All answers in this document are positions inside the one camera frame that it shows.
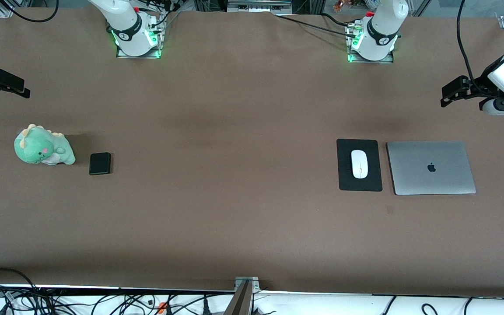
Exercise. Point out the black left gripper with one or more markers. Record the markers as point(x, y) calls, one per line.
point(481, 84)

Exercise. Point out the small black square box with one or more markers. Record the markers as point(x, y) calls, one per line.
point(100, 163)

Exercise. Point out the white computer mouse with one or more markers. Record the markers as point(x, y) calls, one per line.
point(359, 164)

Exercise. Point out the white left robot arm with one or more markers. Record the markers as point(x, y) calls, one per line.
point(381, 26)

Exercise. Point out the black mouse pad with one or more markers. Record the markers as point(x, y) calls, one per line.
point(344, 183)

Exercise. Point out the green dinosaur plush toy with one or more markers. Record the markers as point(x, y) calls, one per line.
point(42, 146)

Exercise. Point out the silver Apple laptop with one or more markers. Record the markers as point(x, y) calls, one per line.
point(444, 175)

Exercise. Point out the small orange connector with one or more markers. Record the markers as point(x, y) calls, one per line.
point(161, 307)

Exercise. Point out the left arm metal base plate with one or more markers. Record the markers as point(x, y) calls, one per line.
point(368, 60)

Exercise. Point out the metal frame bracket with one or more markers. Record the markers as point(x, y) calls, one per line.
point(258, 5)

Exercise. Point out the white table edge rail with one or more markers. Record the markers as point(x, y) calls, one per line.
point(322, 305)

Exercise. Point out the metal post bracket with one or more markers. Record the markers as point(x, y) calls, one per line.
point(255, 284)

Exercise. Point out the dark camera mount post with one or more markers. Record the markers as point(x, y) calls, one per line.
point(239, 304)

